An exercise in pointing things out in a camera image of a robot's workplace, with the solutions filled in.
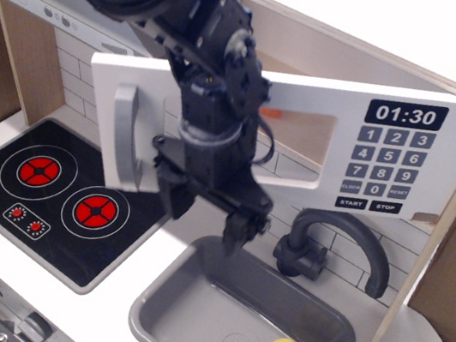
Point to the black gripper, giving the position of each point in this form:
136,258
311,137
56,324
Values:
221,177

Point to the white toy microwave door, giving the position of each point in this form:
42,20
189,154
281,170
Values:
379,150

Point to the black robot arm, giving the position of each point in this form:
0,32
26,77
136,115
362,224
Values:
211,51

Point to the grey toy sink basin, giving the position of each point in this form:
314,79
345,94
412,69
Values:
207,296

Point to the black toy stove top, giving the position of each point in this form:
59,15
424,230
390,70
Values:
55,207

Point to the grey microwave door handle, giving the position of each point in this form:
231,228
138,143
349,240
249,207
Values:
128,167

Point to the wooden toy kitchen frame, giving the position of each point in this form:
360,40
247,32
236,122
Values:
385,40

